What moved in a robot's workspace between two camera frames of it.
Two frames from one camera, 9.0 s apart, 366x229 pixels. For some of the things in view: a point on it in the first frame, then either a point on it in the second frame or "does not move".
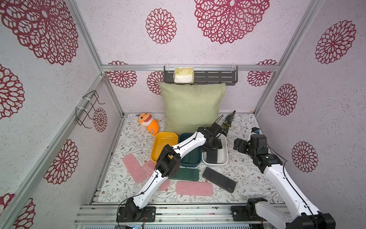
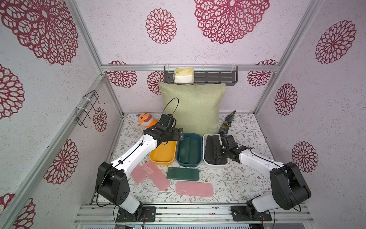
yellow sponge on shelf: (183, 75) does not move
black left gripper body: (214, 144) → (173, 135)
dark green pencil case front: (186, 174) does not move
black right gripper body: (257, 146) → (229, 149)
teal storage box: (193, 159) does not move
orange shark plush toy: (146, 119) does not move
